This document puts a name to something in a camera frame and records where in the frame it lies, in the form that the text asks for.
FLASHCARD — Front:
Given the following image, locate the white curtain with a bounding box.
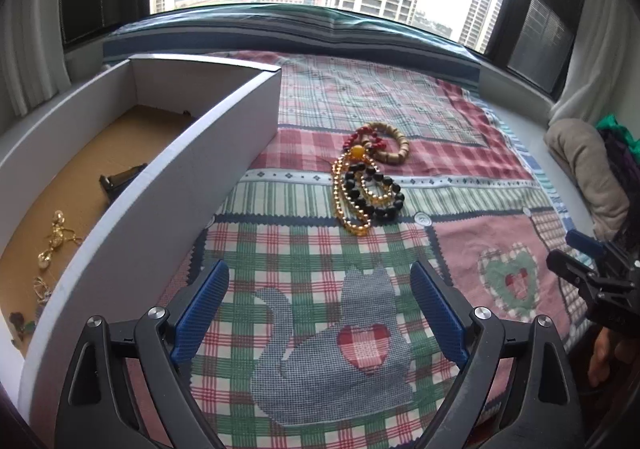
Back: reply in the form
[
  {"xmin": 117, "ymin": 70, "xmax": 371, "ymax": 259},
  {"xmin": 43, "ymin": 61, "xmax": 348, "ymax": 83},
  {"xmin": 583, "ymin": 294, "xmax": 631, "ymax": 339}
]
[
  {"xmin": 0, "ymin": 0, "xmax": 73, "ymax": 117},
  {"xmin": 547, "ymin": 0, "xmax": 640, "ymax": 130}
]

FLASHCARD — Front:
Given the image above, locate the person's right hand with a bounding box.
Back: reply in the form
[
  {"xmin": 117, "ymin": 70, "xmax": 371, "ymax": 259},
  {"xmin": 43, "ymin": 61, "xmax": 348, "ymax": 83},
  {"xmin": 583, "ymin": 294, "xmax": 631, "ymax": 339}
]
[{"xmin": 587, "ymin": 327, "xmax": 640, "ymax": 387}]

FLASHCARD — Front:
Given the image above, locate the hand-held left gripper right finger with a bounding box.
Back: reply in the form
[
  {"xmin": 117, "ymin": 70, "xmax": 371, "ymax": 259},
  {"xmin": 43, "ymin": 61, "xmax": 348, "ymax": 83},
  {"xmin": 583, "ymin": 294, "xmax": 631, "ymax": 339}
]
[{"xmin": 410, "ymin": 260, "xmax": 586, "ymax": 449}]

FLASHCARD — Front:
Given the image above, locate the pair of pale towers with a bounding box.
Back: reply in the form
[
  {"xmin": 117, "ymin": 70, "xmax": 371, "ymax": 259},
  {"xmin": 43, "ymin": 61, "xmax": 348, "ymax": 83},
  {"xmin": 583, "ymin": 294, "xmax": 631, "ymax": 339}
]
[{"xmin": 457, "ymin": 0, "xmax": 506, "ymax": 55}]

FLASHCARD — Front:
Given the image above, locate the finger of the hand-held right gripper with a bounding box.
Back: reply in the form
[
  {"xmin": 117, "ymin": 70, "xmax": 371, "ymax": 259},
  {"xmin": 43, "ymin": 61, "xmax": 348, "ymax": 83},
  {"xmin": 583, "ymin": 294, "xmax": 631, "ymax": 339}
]
[
  {"xmin": 567, "ymin": 229, "xmax": 608, "ymax": 257},
  {"xmin": 546, "ymin": 249, "xmax": 601, "ymax": 300}
]

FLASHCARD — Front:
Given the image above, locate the green and purple cloth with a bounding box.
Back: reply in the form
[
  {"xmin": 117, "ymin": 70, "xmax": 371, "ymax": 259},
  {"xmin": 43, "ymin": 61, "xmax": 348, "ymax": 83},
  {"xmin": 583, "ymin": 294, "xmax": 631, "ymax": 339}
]
[{"xmin": 595, "ymin": 114, "xmax": 640, "ymax": 250}]

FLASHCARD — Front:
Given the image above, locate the silver chain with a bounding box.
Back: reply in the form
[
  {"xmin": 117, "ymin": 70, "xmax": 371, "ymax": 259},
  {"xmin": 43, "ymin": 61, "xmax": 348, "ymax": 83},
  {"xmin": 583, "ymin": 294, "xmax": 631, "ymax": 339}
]
[{"xmin": 32, "ymin": 276, "xmax": 56, "ymax": 302}]

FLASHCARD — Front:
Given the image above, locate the light wooden bead bracelet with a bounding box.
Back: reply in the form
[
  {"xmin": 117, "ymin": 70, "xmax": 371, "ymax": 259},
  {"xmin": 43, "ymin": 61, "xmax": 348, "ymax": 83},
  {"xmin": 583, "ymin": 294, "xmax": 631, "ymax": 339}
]
[{"xmin": 367, "ymin": 122, "xmax": 410, "ymax": 170}]

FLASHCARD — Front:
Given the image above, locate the beige cushion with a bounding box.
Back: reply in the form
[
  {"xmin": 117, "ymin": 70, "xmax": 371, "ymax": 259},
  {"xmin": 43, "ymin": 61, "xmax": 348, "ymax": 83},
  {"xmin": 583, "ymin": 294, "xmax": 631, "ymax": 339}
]
[{"xmin": 544, "ymin": 118, "xmax": 631, "ymax": 245}]

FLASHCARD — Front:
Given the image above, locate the small dark flower ornament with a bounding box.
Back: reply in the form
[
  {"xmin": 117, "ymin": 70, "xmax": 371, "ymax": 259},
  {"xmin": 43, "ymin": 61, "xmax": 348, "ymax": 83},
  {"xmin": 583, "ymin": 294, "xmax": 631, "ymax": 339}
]
[{"xmin": 9, "ymin": 311, "xmax": 38, "ymax": 345}]

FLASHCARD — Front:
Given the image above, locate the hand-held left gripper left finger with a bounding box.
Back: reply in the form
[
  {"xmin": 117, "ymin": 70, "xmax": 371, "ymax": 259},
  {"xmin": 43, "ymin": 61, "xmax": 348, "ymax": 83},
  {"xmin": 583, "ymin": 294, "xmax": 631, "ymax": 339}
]
[{"xmin": 55, "ymin": 259, "xmax": 231, "ymax": 449}]

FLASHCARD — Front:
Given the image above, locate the gold chain jewellery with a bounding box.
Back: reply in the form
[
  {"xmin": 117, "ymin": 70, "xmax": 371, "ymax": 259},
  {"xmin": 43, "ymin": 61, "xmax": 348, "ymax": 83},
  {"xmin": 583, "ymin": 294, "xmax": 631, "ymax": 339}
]
[{"xmin": 37, "ymin": 210, "xmax": 83, "ymax": 270}]

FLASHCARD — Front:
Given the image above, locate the gold bead necklace amber bead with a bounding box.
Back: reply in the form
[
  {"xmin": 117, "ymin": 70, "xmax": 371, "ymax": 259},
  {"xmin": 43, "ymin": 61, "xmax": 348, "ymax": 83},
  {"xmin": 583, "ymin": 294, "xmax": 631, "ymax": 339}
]
[{"xmin": 331, "ymin": 144, "xmax": 396, "ymax": 236}]

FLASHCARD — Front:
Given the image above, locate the white cardboard box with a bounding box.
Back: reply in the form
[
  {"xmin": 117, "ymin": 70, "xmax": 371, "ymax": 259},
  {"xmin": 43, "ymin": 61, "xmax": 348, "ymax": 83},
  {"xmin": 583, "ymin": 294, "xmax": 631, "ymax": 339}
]
[{"xmin": 0, "ymin": 53, "xmax": 282, "ymax": 435}]

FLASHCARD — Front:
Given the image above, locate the black bead bracelet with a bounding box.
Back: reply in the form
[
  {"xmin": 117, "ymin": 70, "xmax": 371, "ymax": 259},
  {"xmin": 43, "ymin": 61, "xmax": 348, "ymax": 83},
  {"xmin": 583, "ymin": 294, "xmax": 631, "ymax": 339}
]
[{"xmin": 342, "ymin": 164, "xmax": 406, "ymax": 222}]

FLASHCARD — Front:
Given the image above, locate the patchwork plaid blanket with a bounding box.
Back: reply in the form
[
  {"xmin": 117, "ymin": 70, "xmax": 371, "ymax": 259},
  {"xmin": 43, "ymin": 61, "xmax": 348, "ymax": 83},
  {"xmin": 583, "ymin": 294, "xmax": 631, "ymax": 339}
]
[{"xmin": 120, "ymin": 52, "xmax": 581, "ymax": 449}]

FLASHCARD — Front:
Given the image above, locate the red bead bracelet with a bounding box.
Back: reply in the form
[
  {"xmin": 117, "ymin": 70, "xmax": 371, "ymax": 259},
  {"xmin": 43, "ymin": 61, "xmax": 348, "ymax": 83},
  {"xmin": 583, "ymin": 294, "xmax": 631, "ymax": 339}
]
[{"xmin": 345, "ymin": 126, "xmax": 391, "ymax": 155}]

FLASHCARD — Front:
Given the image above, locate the dark striped cushion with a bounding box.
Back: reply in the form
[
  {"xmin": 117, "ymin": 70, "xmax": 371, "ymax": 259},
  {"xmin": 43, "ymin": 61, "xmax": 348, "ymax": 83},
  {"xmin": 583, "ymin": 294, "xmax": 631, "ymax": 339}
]
[{"xmin": 102, "ymin": 4, "xmax": 481, "ymax": 90}]

